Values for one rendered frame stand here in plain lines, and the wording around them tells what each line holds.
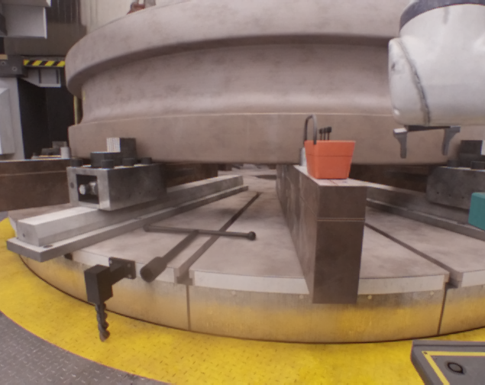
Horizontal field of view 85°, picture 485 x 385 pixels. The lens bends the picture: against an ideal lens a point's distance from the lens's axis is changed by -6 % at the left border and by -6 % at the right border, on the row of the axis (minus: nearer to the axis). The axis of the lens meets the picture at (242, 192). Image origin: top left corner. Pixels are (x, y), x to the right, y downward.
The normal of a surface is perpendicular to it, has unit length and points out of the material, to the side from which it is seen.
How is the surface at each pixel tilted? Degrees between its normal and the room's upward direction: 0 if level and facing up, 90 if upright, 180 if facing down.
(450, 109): 131
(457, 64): 86
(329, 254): 90
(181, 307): 90
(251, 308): 90
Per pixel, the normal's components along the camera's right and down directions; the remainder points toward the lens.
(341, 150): -0.05, 0.29
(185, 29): -0.33, 0.17
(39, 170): 0.66, 0.13
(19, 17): 0.32, 0.17
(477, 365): 0.00, -0.98
